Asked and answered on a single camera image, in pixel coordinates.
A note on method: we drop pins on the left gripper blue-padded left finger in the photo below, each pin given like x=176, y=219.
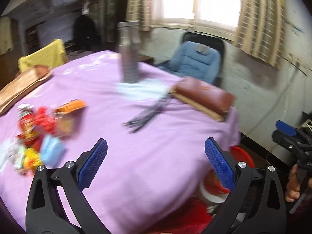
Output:
x=89, y=163

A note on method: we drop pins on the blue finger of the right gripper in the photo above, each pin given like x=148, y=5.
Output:
x=285, y=128

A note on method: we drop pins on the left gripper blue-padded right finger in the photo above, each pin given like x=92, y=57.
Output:
x=222, y=162

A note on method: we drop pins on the orange brown small box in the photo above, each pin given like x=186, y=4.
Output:
x=66, y=117

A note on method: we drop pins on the yellow foam fruit net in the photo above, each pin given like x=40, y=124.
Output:
x=31, y=160

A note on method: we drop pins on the red snack wrapper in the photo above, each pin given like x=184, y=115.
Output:
x=26, y=121

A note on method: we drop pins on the white carton box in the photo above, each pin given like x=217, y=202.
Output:
x=12, y=150

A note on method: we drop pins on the red plastic trash basket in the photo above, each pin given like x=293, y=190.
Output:
x=213, y=185

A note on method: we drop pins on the person's right hand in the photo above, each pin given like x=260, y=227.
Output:
x=293, y=187

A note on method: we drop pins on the blue face mask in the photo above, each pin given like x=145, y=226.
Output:
x=51, y=151

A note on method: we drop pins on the brown leather notebook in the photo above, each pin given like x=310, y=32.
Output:
x=208, y=99

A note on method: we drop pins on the purple bed sheet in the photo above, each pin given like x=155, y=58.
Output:
x=145, y=175

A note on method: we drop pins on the blue cushioned chair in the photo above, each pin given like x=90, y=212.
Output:
x=198, y=56

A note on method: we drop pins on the beige checked right curtain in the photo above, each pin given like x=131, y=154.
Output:
x=261, y=30

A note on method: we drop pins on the beige checked curtain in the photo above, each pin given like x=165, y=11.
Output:
x=140, y=11
x=261, y=30

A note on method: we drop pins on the brown floral pillow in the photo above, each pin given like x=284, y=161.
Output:
x=22, y=85

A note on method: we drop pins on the yellow cloth covered chair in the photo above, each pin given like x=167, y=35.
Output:
x=52, y=55

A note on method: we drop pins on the hanging black coat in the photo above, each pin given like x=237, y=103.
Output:
x=85, y=34

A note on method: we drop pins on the steel water bottle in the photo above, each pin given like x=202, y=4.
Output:
x=129, y=46

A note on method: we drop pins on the window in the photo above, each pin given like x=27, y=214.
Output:
x=214, y=17

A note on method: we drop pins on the beige checked left curtain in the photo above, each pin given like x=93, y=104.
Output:
x=140, y=11

